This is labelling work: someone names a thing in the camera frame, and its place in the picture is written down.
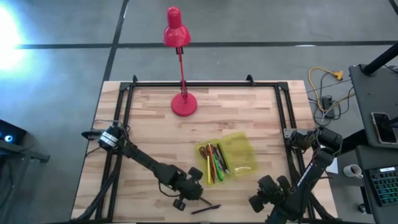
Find black device with blue light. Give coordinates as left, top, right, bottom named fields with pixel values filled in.
left=0, top=119, right=27, bottom=146

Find black power adapter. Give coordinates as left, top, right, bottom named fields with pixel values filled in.
left=320, top=95, right=336, bottom=119

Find white paper sheet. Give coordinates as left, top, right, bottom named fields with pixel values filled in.
left=325, top=157, right=340, bottom=174

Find red desk lamp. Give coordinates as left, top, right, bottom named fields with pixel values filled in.
left=162, top=6, right=198, bottom=118

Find white mug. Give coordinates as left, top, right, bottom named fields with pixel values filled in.
left=343, top=163, right=364, bottom=179

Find yellow highlighter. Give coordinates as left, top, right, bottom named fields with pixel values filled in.
left=206, top=154, right=213, bottom=185

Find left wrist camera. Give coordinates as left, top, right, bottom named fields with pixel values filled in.
left=172, top=197, right=187, bottom=212

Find red-handled scissors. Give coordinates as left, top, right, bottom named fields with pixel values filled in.
left=198, top=144, right=218, bottom=184

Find green highlighter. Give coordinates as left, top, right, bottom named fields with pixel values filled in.
left=212, top=154, right=224, bottom=182

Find backlit keyboard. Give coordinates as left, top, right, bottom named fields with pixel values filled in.
left=366, top=166, right=398, bottom=207

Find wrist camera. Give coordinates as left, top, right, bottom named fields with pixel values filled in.
left=172, top=197, right=187, bottom=212
left=248, top=194, right=266, bottom=214

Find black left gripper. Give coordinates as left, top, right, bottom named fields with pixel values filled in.
left=169, top=167, right=214, bottom=207

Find black pole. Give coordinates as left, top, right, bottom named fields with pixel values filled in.
left=361, top=42, right=398, bottom=77

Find translucent yellow-green supply box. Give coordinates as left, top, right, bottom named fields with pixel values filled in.
left=195, top=132, right=259, bottom=187

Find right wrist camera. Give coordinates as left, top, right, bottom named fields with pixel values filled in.
left=248, top=194, right=266, bottom=214

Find black metal table frame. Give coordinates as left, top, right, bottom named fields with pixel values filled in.
left=70, top=74, right=340, bottom=224

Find black smartphone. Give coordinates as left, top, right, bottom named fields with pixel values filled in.
left=370, top=111, right=398, bottom=145

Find grey side desk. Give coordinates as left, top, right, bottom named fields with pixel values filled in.
left=348, top=63, right=398, bottom=149

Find yellow extension cable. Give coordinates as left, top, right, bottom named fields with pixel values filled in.
left=307, top=67, right=345, bottom=111

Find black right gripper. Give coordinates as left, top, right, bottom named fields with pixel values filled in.
left=256, top=174, right=293, bottom=208

